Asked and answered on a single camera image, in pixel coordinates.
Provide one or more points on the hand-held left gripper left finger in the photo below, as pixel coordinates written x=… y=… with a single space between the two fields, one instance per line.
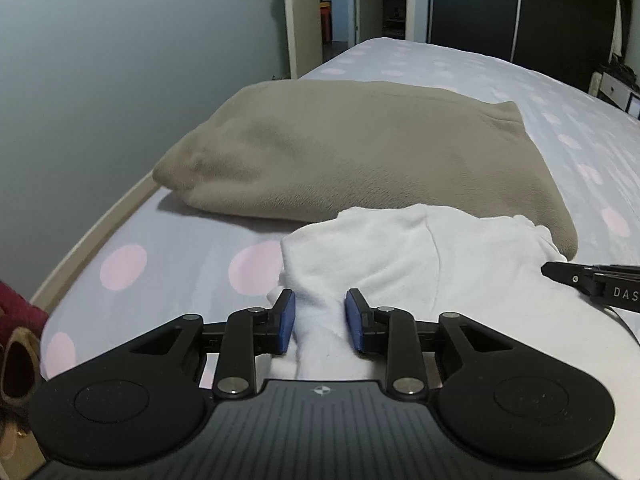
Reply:
x=285 y=322

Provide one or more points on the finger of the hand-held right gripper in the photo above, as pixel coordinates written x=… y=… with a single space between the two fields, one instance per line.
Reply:
x=570 y=275

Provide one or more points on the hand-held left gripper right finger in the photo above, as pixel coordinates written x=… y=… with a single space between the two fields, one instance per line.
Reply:
x=355 y=322

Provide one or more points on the white fleece sweater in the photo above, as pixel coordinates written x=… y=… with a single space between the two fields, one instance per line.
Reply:
x=475 y=270

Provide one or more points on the beige fleece garment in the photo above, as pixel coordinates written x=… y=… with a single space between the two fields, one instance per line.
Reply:
x=350 y=160

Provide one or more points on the white nightstand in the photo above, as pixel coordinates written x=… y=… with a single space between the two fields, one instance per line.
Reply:
x=612 y=91

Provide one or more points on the black bag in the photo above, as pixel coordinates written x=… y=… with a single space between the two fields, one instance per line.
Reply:
x=622 y=67

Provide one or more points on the brown slipper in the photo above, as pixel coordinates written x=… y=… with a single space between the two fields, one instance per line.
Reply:
x=17 y=310

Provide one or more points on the black sliding wardrobe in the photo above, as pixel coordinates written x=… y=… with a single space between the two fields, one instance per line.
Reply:
x=475 y=10

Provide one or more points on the cream door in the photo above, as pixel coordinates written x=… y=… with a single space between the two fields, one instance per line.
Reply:
x=305 y=20

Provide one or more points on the white door frame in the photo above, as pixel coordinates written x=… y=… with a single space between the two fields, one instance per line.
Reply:
x=417 y=0

